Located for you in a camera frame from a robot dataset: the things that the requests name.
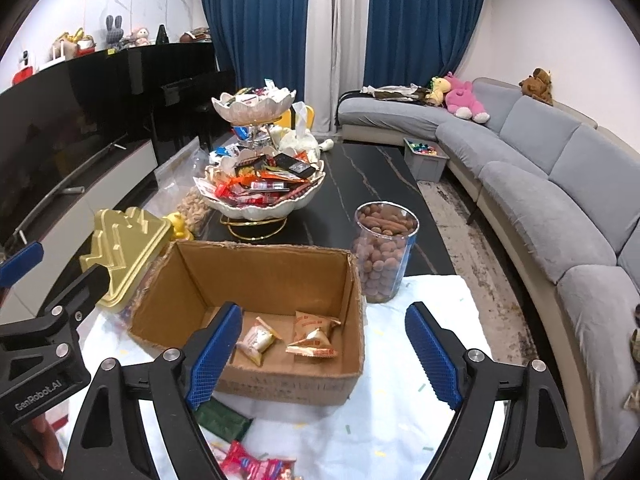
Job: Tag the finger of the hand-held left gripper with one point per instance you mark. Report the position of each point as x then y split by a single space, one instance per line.
22 259
85 285

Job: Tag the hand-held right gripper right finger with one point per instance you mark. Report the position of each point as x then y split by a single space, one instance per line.
432 360

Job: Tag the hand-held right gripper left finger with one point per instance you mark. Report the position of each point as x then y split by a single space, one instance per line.
215 360

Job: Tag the dark green snack packet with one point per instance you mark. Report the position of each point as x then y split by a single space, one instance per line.
222 420

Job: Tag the brown cardboard box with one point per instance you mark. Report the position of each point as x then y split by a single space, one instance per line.
280 275

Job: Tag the pink red snack packet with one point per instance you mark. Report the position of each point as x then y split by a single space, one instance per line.
255 465

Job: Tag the small heap of wrapped snacks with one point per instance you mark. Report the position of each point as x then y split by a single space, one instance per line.
255 92

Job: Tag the person's left hand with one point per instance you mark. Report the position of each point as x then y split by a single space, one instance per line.
46 442

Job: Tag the colourful striped printed mat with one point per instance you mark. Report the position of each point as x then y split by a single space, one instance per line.
59 417

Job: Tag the cream snack packet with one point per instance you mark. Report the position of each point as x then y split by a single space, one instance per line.
257 340

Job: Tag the gold-lidded clear candy jar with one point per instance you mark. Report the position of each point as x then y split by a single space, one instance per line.
125 245

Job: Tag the light blue speckled cloth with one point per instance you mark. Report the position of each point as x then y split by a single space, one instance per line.
390 410

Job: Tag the grey remote control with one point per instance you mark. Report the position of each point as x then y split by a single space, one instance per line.
75 190

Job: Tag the orange beige snack packet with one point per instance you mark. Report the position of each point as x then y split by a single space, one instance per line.
310 347
320 321

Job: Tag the small yellow figure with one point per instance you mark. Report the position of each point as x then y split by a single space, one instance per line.
177 225

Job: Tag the clear plastic cup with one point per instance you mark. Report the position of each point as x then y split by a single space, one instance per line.
385 250

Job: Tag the patterned floor rug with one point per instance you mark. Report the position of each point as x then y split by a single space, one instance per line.
475 240

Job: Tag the clear bag of peanuts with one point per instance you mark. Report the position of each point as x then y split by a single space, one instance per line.
192 207

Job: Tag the black television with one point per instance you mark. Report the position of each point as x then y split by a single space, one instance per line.
60 125

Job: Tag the white two-tier snack stand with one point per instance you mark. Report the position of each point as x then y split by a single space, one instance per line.
260 210

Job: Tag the pile of assorted snack packets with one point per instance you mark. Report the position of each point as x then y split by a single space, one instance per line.
260 175

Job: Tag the white red toy robot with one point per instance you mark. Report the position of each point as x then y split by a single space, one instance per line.
24 66

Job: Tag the grey toy storage bin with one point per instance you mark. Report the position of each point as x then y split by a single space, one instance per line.
425 162

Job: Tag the red basket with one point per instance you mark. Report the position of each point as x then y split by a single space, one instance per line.
86 49

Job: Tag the grey sectional sofa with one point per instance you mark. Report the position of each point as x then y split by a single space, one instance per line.
525 160

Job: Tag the black upright piano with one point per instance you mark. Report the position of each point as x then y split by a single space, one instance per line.
195 90

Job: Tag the gold ornament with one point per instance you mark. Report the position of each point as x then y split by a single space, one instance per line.
70 39

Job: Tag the white plastic bag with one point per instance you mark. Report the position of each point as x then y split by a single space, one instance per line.
292 137

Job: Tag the grey bunny plush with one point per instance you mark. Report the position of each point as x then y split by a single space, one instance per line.
114 30

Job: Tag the pink doll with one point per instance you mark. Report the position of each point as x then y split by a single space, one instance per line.
140 36

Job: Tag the yellow chair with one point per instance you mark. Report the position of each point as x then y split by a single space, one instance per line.
302 119

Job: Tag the black metronome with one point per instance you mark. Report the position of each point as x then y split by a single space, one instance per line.
161 34

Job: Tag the pink plush toy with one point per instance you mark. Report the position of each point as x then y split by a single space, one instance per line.
465 97

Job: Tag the yellow green plush toy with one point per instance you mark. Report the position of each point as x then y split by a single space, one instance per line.
437 89

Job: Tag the pile of clothes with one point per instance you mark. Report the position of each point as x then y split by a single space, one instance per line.
395 91

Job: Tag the brown ornaments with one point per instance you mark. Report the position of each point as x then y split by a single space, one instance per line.
196 35

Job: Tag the brown plush toy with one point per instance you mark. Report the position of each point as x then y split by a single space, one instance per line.
537 85

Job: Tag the blue curtain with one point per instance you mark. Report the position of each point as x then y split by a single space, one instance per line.
250 20
425 20

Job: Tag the white sheer curtain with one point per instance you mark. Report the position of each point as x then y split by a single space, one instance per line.
340 35

